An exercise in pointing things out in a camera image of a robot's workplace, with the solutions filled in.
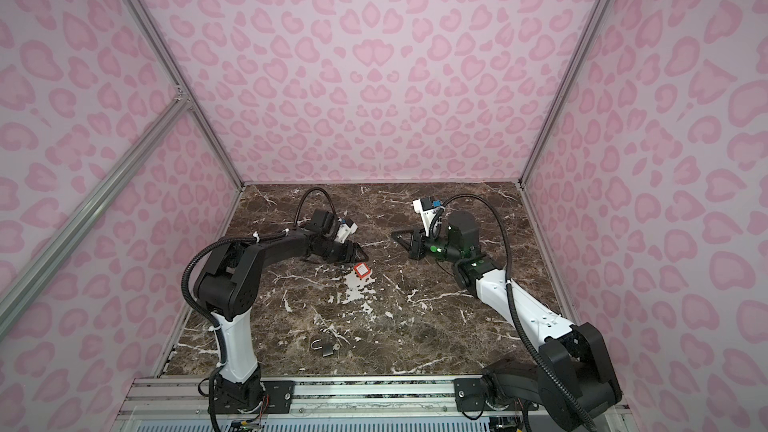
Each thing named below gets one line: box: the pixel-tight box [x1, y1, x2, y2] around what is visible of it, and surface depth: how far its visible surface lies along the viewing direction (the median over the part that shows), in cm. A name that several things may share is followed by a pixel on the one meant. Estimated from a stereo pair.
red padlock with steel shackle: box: [354, 262, 371, 280], surface depth 96 cm
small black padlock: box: [310, 338, 334, 357], surface depth 82 cm
